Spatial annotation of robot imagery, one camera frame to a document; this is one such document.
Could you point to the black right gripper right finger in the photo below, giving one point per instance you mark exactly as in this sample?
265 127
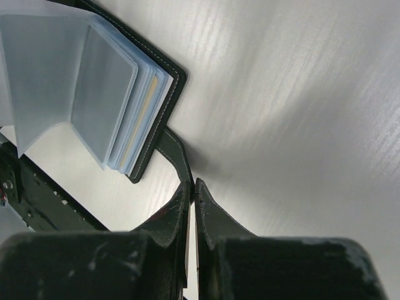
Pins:
234 263

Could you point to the gold card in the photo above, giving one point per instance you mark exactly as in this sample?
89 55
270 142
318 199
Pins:
135 129

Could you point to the grey card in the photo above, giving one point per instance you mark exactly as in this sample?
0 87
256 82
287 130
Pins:
105 80

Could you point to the black leather card holder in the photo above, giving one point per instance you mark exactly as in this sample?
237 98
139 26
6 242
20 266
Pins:
74 62

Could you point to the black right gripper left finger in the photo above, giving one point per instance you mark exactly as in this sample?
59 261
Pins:
145 263

